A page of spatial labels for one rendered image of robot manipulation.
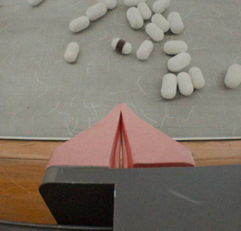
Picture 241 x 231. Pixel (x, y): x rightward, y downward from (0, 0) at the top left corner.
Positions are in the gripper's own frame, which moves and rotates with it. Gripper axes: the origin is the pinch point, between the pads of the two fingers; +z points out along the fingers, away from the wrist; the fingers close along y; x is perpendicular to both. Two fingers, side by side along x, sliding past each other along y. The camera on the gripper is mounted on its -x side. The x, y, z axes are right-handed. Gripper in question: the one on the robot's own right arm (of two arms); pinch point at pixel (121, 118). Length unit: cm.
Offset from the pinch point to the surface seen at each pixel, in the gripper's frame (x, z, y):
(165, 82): 3.3, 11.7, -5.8
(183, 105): 6.3, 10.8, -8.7
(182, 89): 4.0, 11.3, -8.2
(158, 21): -3.2, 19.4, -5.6
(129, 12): -4.3, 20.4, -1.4
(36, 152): 9.1, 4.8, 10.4
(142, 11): -4.4, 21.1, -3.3
